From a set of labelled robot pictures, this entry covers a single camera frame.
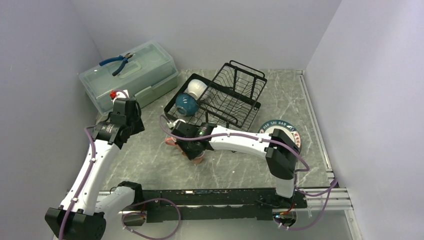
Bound small pink mug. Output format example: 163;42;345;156
191;157;204;165

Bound large pink mug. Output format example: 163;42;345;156
164;137;179;148

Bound dark blue tan bowl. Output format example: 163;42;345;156
175;92;199;116

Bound white ceramic bowl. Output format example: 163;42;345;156
185;79;209;101

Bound black wire dish rack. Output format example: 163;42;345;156
164;60;268;132

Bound green rimmed white plate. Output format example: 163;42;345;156
257;119;302;153

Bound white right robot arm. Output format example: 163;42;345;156
168;119;300;208

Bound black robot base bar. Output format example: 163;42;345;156
124;187;308;223

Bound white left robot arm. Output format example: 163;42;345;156
44;97;145;240

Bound clear plastic storage box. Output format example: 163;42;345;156
79;40;178;116

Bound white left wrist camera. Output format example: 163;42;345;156
109;89;130;102

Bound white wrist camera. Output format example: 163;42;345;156
166;119;186;130
109;89;130;102

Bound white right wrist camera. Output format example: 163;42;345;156
166;119;186;130

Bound blue handled pliers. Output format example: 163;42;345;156
99;52;135;77

